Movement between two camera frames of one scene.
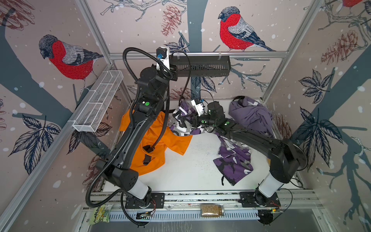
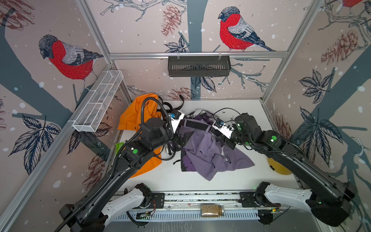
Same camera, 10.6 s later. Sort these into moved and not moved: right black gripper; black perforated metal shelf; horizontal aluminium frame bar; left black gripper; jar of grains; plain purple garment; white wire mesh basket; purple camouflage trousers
Moved: plain purple garment; left black gripper; right black gripper; purple camouflage trousers
Not moved: black perforated metal shelf; jar of grains; horizontal aluminium frame bar; white wire mesh basket
